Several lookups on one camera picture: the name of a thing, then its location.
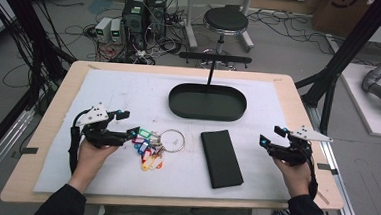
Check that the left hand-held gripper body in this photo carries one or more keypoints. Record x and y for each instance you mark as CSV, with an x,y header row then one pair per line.
x,y
101,137

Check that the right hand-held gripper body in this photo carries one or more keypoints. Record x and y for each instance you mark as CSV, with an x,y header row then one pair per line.
x,y
292,154

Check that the black wallet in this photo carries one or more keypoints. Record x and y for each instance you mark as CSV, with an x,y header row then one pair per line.
x,y
222,159

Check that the black oval tray with rack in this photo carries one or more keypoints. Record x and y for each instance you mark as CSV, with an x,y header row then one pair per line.
x,y
207,103

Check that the person's right hand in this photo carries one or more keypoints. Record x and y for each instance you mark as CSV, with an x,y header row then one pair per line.
x,y
294,180

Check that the person's left hand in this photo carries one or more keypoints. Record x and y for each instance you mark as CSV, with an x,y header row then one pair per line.
x,y
90,161

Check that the black tape piece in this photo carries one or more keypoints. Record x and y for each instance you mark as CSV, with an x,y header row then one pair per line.
x,y
29,150
326,167

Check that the white foam mat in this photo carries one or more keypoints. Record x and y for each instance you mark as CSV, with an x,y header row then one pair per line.
x,y
180,180

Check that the grey power supply unit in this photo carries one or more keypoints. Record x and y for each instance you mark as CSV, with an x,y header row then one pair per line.
x,y
115,31
102,28

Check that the white platform board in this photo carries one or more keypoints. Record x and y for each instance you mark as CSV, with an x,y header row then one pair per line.
x,y
374,122

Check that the black computer tower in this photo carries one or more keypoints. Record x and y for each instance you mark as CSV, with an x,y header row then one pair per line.
x,y
157,13
134,24

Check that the white metal table legs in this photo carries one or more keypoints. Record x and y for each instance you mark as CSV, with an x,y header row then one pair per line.
x,y
190,27

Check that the black round stool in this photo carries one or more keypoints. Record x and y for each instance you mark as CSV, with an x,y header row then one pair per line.
x,y
226,19

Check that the cardboard box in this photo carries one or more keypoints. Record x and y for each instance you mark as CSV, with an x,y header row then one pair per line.
x,y
338,13

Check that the black metal frame post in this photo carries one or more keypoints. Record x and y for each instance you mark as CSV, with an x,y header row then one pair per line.
x,y
352,47
23,17

